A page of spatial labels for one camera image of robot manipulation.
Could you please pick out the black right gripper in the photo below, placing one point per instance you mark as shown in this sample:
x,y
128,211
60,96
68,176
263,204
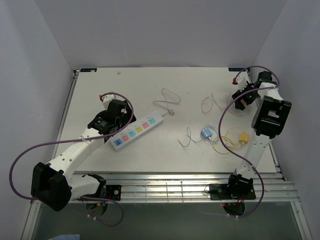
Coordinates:
x,y
239,95

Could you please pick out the white multicolour power strip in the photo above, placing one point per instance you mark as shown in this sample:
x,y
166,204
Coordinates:
x,y
135,130

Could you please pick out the blue left corner label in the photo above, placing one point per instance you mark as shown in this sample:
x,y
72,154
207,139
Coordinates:
x,y
88,70

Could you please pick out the blue charger plug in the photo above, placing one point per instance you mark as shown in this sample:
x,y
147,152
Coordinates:
x,y
206,134

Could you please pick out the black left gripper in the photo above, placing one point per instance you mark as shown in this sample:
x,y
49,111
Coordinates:
x,y
126,116

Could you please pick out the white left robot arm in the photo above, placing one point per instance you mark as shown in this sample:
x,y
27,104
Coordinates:
x,y
53,184

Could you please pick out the blue corner label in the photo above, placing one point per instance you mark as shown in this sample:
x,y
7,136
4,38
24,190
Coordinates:
x,y
88,70
236,69

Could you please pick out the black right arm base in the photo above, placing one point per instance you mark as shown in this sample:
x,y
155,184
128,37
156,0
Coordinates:
x,y
233,202

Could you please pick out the yellow charger plug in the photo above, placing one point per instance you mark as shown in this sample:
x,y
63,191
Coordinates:
x,y
243,138

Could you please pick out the blue right corner label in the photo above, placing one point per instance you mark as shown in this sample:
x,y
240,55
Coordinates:
x,y
236,69

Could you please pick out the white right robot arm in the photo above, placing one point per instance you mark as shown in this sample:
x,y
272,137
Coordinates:
x,y
268,122

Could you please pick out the aluminium rail frame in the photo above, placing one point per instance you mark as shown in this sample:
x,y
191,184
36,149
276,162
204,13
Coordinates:
x,y
163,186

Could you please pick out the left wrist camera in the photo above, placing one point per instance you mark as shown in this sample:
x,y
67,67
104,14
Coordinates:
x,y
106,99

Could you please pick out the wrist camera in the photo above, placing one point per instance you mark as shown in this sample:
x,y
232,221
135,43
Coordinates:
x,y
240,82
106,99

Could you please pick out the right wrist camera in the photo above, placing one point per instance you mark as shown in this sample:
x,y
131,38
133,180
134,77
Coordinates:
x,y
240,82

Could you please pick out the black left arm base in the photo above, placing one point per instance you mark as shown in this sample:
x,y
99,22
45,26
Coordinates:
x,y
111,192

